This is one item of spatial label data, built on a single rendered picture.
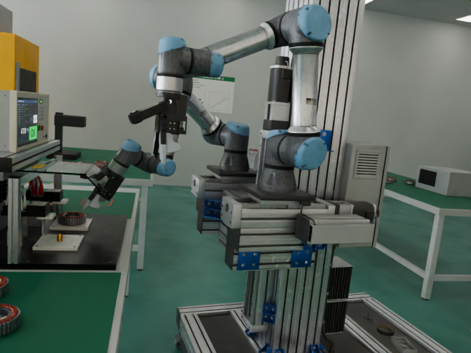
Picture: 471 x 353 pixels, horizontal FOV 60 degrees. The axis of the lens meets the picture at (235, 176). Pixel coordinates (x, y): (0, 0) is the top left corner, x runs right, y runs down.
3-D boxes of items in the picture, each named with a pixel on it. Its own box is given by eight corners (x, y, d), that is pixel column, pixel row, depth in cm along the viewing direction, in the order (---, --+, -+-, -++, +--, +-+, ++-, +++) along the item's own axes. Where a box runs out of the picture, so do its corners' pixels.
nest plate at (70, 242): (83, 237, 161) (84, 234, 161) (77, 251, 147) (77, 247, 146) (43, 237, 158) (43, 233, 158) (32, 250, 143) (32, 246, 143)
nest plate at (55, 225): (92, 220, 184) (92, 218, 184) (87, 230, 170) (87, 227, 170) (57, 220, 181) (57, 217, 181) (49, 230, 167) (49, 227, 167)
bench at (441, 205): (376, 225, 546) (384, 170, 534) (519, 301, 333) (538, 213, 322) (313, 223, 527) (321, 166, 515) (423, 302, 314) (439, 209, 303)
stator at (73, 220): (88, 219, 182) (88, 211, 181) (82, 227, 171) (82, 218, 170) (62, 218, 180) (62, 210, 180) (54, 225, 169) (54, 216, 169)
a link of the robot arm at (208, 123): (229, 152, 207) (160, 78, 170) (209, 148, 217) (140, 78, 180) (240, 133, 210) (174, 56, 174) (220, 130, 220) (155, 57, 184)
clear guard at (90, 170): (108, 179, 162) (108, 164, 161) (101, 192, 139) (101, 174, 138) (19, 174, 155) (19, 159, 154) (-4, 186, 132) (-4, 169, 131)
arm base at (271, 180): (285, 185, 166) (287, 162, 165) (303, 194, 153) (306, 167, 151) (251, 185, 161) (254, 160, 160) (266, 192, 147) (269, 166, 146)
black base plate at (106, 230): (127, 219, 200) (127, 215, 199) (115, 270, 138) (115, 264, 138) (23, 216, 190) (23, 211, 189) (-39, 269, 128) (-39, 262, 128)
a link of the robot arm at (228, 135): (235, 150, 193) (238, 122, 191) (216, 147, 202) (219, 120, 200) (252, 150, 201) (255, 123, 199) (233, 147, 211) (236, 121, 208)
